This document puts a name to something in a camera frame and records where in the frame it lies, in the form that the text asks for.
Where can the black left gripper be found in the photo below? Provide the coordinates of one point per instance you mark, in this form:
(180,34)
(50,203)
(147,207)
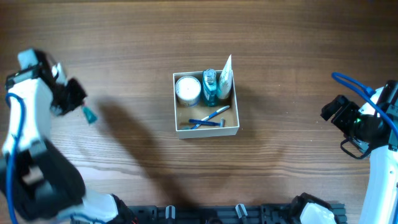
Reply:
(72,95)

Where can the white cardboard box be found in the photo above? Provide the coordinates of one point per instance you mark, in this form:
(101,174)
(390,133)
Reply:
(183,114)

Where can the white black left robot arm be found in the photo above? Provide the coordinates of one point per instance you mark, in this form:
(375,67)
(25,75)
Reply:
(37,180)

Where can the white leaf-print cream tube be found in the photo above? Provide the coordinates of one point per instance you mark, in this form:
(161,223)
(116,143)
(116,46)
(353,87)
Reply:
(225,80)

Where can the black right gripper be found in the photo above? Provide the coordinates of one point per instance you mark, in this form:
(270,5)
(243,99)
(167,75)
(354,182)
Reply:
(337,111)

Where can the white round jar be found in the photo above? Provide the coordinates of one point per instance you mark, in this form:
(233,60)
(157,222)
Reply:
(188,91)

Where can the red green toothpaste tube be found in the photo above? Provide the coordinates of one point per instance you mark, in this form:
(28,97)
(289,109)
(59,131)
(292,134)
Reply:
(89,115)

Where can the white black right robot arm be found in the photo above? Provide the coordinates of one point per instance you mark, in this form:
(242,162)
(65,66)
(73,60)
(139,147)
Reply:
(372,129)

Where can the blue mouthwash bottle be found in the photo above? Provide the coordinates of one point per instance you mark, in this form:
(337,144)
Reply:
(209,87)

